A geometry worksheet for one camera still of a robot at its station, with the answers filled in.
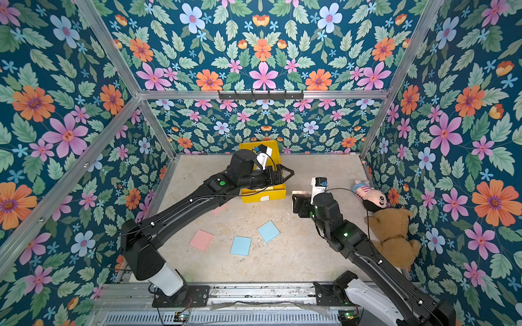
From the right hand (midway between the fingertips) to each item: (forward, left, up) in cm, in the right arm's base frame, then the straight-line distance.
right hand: (301, 195), depth 75 cm
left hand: (+3, +5, +9) cm, 11 cm away
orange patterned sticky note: (0, 0, +2) cm, 2 cm away
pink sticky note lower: (-9, +43, -23) cm, 49 cm away
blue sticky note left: (-11, +25, -24) cm, 36 cm away
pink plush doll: (+15, -32, -17) cm, 39 cm away
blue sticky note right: (-4, +13, -24) cm, 28 cm away
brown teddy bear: (-7, -36, -15) cm, 39 cm away
